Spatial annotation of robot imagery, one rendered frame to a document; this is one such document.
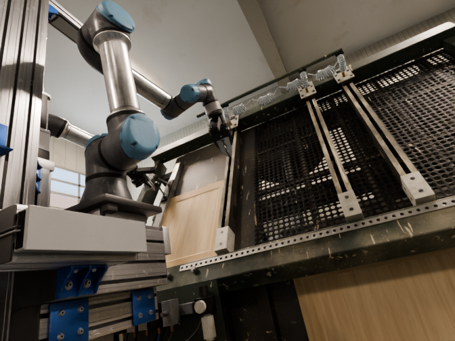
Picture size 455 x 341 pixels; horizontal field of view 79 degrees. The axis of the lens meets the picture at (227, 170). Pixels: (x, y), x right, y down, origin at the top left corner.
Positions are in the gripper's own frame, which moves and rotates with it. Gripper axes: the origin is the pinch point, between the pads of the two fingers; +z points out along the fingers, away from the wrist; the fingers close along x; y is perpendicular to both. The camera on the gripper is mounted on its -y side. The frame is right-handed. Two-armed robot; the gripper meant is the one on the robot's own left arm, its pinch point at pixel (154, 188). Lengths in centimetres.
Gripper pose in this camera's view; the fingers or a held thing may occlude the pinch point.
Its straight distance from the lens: 186.0
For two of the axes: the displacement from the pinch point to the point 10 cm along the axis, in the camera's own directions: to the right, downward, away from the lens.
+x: 2.3, 4.8, -8.5
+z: 4.7, 7.1, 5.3
